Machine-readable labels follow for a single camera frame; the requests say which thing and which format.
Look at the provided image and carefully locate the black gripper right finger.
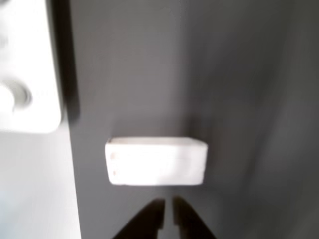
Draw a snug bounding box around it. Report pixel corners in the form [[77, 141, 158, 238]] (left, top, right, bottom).
[[172, 196, 217, 239]]

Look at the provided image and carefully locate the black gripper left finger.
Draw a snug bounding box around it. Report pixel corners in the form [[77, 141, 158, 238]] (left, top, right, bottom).
[[109, 198, 165, 239]]

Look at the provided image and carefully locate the white rectangular block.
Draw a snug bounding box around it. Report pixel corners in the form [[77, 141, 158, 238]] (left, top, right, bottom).
[[104, 136, 209, 186]]

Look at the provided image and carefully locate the white plastic device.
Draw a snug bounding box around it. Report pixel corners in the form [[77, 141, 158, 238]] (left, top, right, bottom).
[[0, 0, 62, 134]]

